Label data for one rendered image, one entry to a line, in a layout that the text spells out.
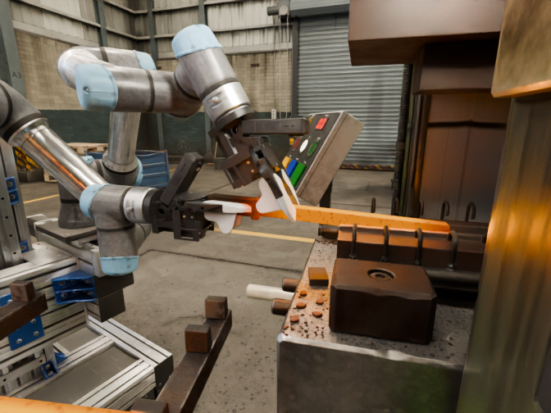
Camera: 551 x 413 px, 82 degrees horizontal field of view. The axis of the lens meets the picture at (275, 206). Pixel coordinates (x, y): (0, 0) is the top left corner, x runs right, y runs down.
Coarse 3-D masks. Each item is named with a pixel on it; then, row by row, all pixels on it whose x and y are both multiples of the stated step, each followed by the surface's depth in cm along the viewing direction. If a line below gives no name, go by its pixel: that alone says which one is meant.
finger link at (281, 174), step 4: (276, 172) 59; (280, 172) 58; (284, 172) 59; (280, 176) 58; (284, 176) 58; (284, 180) 58; (288, 180) 59; (284, 184) 58; (288, 184) 58; (288, 188) 59; (292, 188) 60; (288, 192) 59; (292, 192) 59; (292, 196) 59; (296, 196) 60; (292, 200) 59; (296, 200) 59; (296, 204) 59
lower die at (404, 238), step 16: (448, 224) 57; (464, 224) 57; (480, 224) 57; (368, 240) 49; (400, 240) 49; (416, 240) 49; (432, 240) 49; (464, 240) 49; (480, 240) 48; (336, 256) 50; (368, 256) 48; (400, 256) 47; (432, 256) 46; (448, 256) 46; (464, 256) 45; (480, 256) 44
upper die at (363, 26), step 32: (352, 0) 41; (384, 0) 40; (416, 0) 39; (448, 0) 38; (480, 0) 38; (352, 32) 42; (384, 32) 41; (416, 32) 40; (448, 32) 39; (480, 32) 38; (352, 64) 59; (384, 64) 59
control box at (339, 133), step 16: (336, 112) 96; (336, 128) 92; (352, 128) 93; (320, 144) 95; (336, 144) 93; (352, 144) 94; (304, 160) 102; (320, 160) 94; (336, 160) 95; (304, 176) 95; (320, 176) 95; (304, 192) 95; (320, 192) 96
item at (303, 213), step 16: (256, 208) 57; (304, 208) 56; (320, 208) 57; (336, 224) 55; (352, 224) 54; (368, 224) 53; (384, 224) 53; (400, 224) 52; (416, 224) 51; (432, 224) 51
